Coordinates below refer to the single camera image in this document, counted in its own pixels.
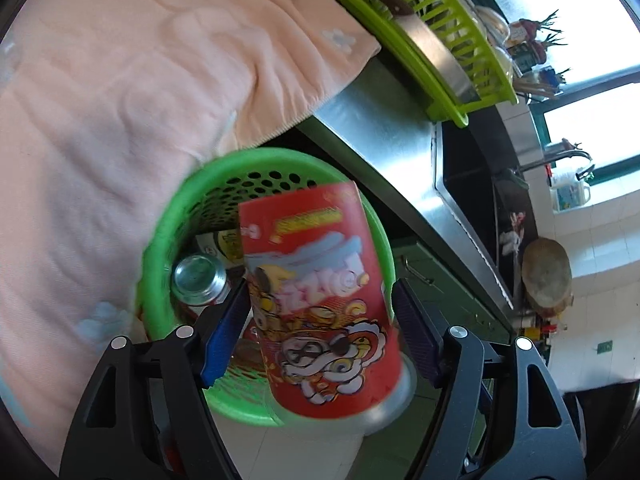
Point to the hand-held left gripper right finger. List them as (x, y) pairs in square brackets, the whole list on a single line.
[(415, 330)]

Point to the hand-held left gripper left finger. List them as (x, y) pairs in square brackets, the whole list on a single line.
[(225, 335)]

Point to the red soda can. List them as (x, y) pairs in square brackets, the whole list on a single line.
[(197, 277)]

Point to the white blue milk carton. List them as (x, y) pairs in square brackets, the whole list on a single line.
[(210, 247)]

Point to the red printed snack cup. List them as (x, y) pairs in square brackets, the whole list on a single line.
[(320, 310)]

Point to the green perforated plastic basket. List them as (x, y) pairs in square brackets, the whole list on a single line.
[(165, 240)]

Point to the steel kitchen sink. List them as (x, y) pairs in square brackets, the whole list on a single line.
[(470, 200)]

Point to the round wooden cutting board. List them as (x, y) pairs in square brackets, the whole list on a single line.
[(547, 275)]

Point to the clear plastic jug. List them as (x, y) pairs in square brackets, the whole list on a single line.
[(567, 192)]

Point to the metal sink faucet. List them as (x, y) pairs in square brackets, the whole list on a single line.
[(555, 157)]

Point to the pink towel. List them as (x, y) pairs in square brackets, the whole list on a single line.
[(125, 85)]

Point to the green plastic dish rack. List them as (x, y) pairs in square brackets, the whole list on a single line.
[(460, 15)]

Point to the windowsill plants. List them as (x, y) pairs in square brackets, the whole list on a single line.
[(535, 35)]

